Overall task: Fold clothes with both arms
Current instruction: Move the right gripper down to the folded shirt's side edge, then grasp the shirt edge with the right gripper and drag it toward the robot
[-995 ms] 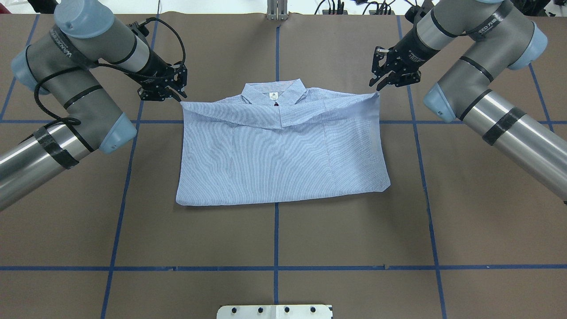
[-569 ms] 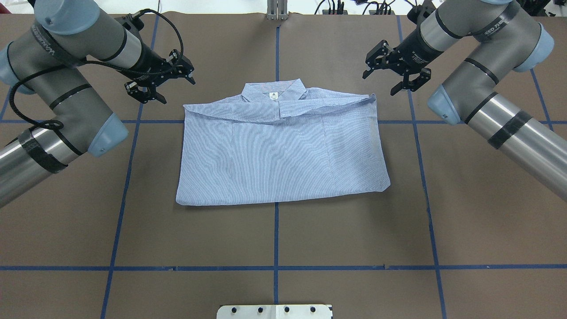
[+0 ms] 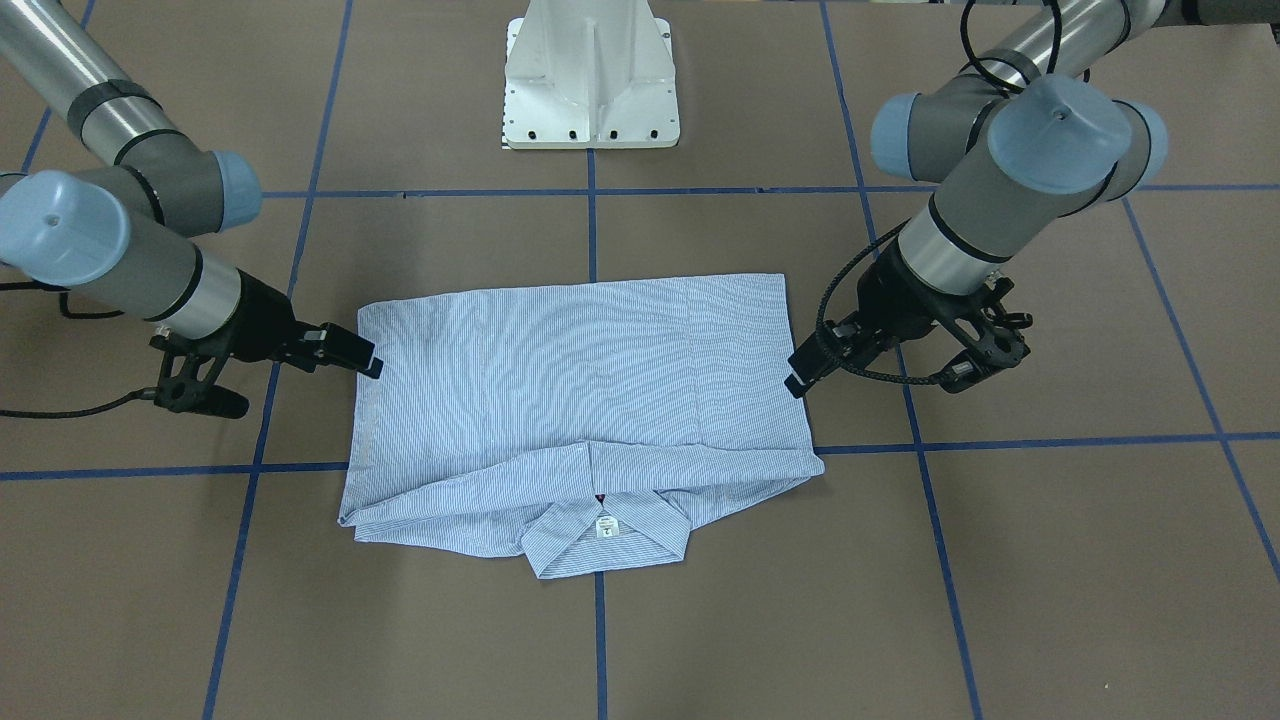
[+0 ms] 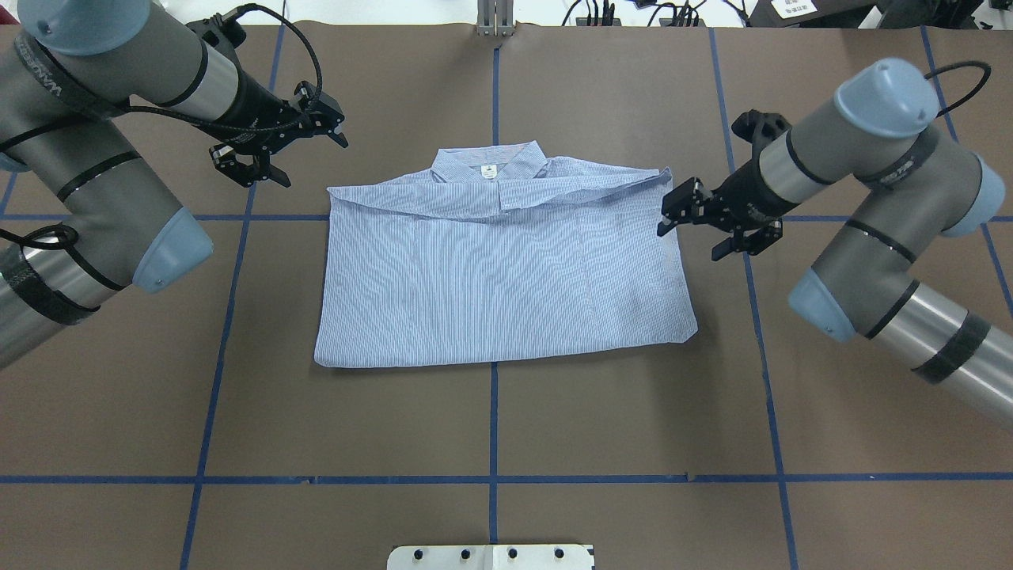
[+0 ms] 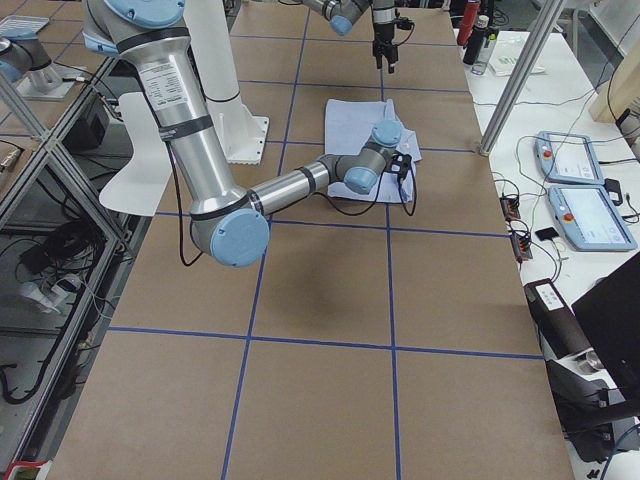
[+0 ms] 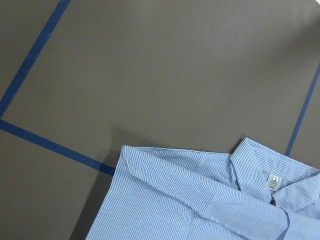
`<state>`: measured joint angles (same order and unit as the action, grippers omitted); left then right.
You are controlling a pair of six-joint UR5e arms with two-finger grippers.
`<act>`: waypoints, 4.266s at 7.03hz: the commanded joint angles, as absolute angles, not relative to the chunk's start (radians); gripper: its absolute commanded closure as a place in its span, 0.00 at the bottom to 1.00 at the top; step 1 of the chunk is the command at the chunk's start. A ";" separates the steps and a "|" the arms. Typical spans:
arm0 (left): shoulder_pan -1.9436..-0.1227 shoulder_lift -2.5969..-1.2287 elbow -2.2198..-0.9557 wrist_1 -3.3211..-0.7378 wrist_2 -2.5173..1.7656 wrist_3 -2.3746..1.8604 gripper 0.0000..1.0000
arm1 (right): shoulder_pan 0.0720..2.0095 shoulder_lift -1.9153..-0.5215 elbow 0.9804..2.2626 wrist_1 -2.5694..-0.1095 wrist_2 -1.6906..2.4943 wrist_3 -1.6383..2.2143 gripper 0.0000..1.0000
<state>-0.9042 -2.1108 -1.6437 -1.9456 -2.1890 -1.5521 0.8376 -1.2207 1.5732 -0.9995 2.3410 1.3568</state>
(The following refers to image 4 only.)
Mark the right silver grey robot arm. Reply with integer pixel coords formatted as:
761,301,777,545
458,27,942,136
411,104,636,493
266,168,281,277
656,58,1012,428

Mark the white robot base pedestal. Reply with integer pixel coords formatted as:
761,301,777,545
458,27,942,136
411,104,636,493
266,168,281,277
386,544,596,569

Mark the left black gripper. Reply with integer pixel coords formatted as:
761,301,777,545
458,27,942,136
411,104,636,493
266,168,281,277
188,16,350,188

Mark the black cable bundle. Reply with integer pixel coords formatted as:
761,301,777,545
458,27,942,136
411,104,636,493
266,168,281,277
561,0,751,29

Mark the black box with label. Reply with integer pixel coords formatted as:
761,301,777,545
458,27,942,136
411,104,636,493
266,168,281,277
746,1,877,29

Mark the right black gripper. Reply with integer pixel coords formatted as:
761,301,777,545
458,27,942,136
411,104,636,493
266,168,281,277
656,109,796,262

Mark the light blue striped shirt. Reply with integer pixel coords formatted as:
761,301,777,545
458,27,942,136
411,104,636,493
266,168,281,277
313,142,698,369

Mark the grey metal frame post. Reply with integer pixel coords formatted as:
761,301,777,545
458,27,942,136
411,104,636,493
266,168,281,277
476,0,516,37

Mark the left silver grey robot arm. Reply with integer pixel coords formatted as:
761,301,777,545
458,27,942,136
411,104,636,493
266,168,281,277
1,1,348,367

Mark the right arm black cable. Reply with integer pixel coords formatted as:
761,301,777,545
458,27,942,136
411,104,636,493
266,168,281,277
922,60,992,127

